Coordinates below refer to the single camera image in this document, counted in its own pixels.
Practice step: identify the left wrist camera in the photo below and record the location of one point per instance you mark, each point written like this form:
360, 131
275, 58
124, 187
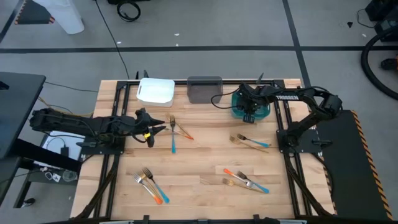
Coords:
150, 141

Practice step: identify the teal plastic bin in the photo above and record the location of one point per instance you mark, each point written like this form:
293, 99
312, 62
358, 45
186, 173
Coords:
265, 112

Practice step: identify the black desk caster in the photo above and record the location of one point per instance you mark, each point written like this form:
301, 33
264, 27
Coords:
28, 202

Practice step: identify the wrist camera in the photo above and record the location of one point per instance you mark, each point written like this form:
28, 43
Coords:
150, 141
249, 119

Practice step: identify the black hazard-striped floor mat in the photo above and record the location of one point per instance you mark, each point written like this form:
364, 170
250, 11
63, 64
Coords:
351, 171

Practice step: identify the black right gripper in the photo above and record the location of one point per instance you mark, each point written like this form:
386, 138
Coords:
251, 99

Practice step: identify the orange and black tool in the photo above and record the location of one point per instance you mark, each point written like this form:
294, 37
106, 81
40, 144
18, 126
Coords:
388, 63

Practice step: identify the white floor post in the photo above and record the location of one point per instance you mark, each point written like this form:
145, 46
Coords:
65, 18

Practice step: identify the grey translucent plastic bin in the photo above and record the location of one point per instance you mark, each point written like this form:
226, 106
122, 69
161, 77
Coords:
204, 90

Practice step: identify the fork pair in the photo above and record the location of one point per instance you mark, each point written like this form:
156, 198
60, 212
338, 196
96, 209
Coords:
248, 145

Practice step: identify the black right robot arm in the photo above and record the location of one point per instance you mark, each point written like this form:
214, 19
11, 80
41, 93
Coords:
308, 93

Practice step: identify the black power adapter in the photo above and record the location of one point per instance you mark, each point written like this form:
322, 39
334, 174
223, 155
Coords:
64, 151

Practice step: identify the small hazard-striped black mat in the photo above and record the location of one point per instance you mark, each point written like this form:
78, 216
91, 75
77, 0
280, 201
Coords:
31, 15

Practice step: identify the white plastic bin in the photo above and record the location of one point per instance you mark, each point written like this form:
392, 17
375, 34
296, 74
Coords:
155, 91

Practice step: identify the black aluminium table frame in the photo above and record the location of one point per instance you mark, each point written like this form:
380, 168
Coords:
117, 102

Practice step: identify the clear plastic cup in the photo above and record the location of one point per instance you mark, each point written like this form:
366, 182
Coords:
69, 176

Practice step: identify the wooden stick utensil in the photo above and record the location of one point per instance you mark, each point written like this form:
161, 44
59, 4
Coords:
228, 182

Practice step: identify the white paper sheets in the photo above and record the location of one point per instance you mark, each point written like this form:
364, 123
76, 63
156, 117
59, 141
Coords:
74, 143

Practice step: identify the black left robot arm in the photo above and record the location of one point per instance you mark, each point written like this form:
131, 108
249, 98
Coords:
77, 123

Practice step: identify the black desk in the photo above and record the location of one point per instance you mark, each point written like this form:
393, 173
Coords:
18, 109

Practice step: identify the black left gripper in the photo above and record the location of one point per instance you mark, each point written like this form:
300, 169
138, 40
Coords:
143, 121

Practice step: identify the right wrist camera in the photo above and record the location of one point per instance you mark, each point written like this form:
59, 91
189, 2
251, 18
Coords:
249, 119

